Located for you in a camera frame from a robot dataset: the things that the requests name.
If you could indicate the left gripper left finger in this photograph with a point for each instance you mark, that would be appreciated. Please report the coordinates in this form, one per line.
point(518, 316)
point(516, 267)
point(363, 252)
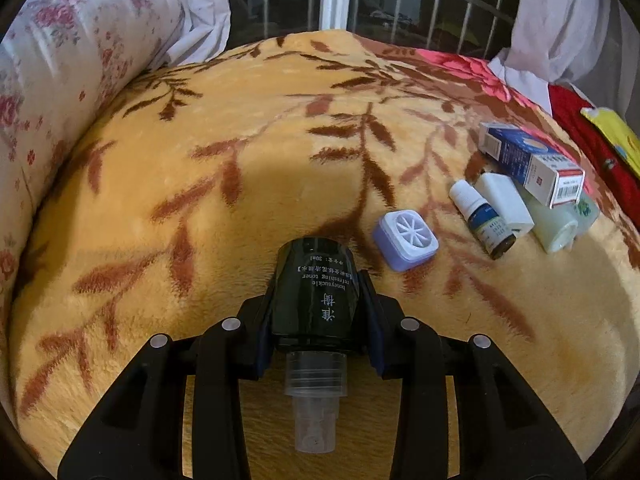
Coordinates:
point(135, 431)

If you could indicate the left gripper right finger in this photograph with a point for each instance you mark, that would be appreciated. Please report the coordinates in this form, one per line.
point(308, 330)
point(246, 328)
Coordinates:
point(504, 429)

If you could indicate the black spray bottle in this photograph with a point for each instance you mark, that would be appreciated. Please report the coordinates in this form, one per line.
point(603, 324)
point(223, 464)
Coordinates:
point(313, 305)

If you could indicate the small dropper bottle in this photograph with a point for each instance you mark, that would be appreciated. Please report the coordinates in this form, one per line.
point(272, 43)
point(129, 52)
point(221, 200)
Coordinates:
point(482, 219)

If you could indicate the floral plush bed blanket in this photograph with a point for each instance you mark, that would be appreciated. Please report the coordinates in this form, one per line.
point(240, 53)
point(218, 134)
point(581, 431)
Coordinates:
point(171, 209)

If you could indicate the blue white medicine box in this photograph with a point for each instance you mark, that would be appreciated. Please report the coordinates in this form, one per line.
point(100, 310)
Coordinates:
point(551, 177)

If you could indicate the yellow cartoon pillow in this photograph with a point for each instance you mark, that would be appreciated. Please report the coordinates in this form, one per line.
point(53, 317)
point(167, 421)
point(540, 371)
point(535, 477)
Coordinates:
point(615, 130)

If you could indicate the red cloth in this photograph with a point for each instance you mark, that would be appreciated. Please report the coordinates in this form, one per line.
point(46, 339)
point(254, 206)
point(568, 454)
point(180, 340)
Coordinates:
point(623, 183)

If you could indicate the floral white pillow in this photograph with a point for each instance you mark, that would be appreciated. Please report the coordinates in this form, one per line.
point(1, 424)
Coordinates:
point(62, 61)

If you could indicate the right sheer curtain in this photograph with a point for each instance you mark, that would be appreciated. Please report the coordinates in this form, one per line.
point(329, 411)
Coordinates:
point(589, 45)

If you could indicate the white barred window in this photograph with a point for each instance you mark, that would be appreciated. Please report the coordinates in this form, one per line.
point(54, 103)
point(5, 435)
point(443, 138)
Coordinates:
point(479, 28)

